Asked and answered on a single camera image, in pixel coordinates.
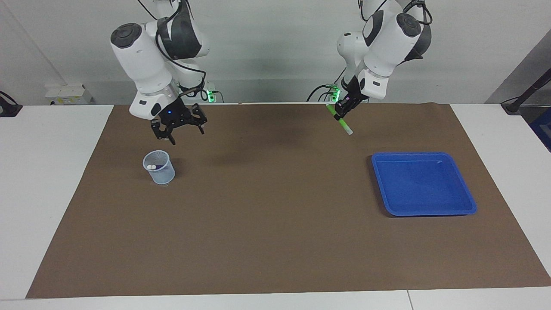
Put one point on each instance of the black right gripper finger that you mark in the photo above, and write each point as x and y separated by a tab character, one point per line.
161	129
201	118

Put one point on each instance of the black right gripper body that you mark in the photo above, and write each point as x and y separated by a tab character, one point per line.
176	115

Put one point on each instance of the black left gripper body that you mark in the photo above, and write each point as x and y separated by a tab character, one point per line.
353	92

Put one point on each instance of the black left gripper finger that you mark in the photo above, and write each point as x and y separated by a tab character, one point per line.
341	111
351	107

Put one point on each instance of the green pen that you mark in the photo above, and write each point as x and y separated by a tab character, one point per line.
345	127

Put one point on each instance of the purple pen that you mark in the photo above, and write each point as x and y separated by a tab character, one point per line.
154	165

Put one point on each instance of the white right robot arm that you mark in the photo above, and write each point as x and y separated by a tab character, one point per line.
142	64

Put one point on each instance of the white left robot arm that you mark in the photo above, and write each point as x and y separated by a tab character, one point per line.
387	43

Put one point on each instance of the blue plastic tray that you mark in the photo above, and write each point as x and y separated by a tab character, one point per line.
424	185

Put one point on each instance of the pale blue mesh pen cup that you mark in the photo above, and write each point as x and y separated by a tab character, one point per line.
163	175

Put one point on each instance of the white box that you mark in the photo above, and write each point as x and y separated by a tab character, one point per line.
69	94

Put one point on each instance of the brown table mat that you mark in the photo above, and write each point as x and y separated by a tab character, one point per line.
275	215

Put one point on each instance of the black stand pole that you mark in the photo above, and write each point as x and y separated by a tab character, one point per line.
527	92

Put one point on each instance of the blue crate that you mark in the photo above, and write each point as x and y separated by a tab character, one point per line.
543	129

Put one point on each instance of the black clamp mount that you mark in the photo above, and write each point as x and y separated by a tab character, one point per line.
8	110

